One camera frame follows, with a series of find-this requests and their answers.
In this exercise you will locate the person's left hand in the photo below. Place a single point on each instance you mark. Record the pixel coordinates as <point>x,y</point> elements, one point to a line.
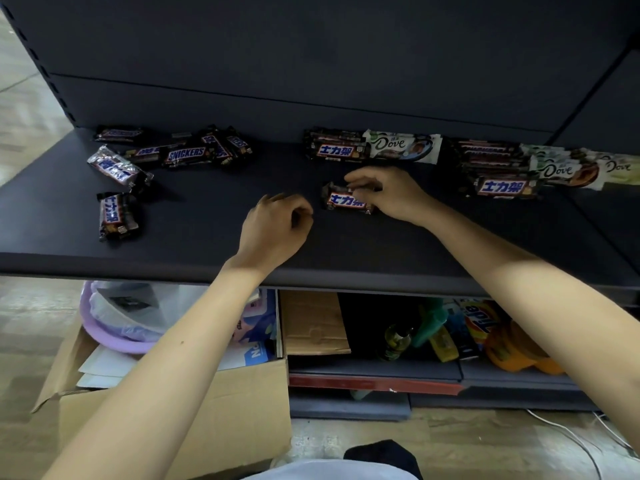
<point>272,234</point>

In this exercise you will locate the person's right hand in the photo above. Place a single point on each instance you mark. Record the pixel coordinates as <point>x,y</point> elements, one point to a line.
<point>400,197</point>

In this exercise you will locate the Dove bar blue white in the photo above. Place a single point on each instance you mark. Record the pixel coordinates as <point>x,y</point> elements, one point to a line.
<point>395,143</point>

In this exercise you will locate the pile of mixed chocolate bars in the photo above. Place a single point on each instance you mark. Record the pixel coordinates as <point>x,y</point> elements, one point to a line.
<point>185,154</point>

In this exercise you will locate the dark grey metal shelf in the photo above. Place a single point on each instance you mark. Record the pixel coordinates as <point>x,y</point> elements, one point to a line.
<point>300,54</point>

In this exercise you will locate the Dove bar yellow green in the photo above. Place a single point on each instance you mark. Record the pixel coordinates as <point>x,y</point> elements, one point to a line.
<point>622,167</point>

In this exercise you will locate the person's left forearm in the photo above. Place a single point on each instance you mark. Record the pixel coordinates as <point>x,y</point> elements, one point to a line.
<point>165,384</point>

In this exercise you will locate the person's right forearm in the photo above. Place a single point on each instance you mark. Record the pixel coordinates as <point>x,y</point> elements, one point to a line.
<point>540,304</point>

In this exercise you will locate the person's black trousers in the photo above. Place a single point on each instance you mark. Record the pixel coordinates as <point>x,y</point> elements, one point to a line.
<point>385,454</point>

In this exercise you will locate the flat cardboard piece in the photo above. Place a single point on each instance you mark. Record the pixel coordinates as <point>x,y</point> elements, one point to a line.
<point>310,319</point>

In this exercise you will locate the blue printed package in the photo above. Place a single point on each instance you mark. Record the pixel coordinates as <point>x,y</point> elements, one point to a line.
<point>255,344</point>

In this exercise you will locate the clear plastic bag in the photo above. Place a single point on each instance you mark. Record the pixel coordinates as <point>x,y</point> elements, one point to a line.
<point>170,304</point>

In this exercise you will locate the teal plastic bottle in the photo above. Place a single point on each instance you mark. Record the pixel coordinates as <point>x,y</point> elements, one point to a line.
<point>427,324</point>

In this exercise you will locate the orange blue detergent bag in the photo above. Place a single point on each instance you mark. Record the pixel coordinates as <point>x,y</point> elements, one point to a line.
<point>480,319</point>

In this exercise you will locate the dark blue carton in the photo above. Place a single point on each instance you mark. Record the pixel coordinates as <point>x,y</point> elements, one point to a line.
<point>460,332</point>

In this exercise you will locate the yellow plastic bottle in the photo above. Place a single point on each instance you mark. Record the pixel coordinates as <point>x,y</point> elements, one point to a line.
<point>444,347</point>

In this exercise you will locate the cardboard box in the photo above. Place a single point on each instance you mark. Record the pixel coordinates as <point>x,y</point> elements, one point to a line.
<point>240,424</point>

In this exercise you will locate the purple plastic basin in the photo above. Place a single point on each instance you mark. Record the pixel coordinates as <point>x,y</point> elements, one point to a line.
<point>105,339</point>

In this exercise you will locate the white paper sheet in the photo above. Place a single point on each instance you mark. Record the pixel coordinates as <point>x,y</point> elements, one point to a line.
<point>105,367</point>

